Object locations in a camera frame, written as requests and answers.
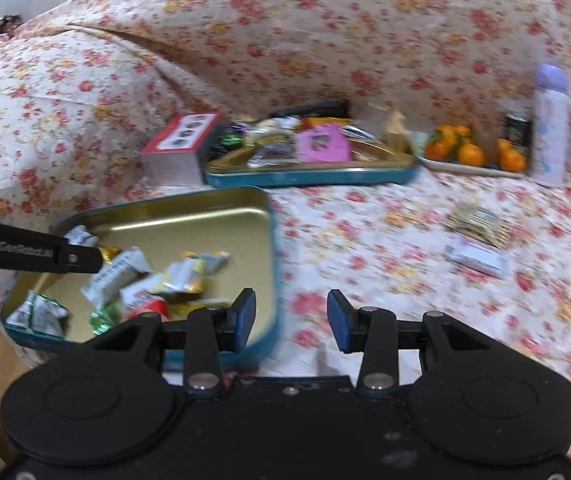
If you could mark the white round cake in wrap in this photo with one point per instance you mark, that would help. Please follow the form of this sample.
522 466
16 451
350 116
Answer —
275 126

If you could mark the white grey snack packet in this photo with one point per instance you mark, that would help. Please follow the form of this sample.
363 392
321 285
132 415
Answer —
115 275

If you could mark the purple foil candy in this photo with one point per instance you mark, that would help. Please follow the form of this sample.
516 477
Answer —
235 130

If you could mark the silver yellow snack packet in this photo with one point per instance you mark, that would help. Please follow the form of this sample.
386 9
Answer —
190 272

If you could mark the leopard pattern snack packet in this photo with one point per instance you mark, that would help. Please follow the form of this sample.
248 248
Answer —
478 225

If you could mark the red and grey box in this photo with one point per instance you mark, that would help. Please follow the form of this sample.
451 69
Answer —
175 160

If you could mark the green white snack packet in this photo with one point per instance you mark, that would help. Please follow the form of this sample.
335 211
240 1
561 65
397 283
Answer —
40 312
79 236

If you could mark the long black bar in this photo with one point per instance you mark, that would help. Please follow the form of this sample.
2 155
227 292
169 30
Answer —
310 108

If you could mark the white plate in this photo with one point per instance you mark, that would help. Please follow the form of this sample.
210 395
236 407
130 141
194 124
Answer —
470 167

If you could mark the dark coffee can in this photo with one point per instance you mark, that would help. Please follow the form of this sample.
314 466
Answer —
518 135

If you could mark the green foil candy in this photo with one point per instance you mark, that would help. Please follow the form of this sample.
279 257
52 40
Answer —
221 142

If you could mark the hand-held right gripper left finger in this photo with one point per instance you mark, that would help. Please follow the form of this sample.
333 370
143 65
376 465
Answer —
245 320

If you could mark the small dark ornament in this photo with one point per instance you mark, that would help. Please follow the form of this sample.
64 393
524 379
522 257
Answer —
6 25

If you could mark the red white snack packet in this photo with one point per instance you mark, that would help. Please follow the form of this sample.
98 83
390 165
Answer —
143 295

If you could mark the pile of tangerines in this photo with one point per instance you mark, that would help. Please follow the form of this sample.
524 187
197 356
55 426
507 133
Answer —
470 155

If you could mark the purple white thermos bottle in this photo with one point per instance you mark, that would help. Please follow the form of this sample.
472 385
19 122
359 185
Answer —
549 125

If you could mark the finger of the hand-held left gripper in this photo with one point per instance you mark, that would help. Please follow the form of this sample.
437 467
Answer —
80 260

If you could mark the large empty-bottomed teal tin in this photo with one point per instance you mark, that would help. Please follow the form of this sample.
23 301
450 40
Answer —
215 230

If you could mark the white purple print snack packet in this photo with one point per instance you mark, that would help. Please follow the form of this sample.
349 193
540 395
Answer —
480 257

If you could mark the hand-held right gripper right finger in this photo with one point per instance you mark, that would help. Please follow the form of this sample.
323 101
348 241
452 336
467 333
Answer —
343 320

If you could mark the gold foil candy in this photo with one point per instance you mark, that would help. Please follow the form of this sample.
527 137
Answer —
109 254

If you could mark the clear packet with dark sweet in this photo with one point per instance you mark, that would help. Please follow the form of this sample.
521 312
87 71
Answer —
273 155

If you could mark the divided teal tin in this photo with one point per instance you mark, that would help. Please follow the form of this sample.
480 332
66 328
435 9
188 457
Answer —
310 175

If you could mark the pink packet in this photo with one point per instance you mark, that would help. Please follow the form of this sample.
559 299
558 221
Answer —
323 145

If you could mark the yellow red stick packet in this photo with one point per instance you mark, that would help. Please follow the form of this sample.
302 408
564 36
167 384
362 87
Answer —
325 121

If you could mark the translucent grey packet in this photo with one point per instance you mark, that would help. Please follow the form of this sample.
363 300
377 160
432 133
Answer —
365 134

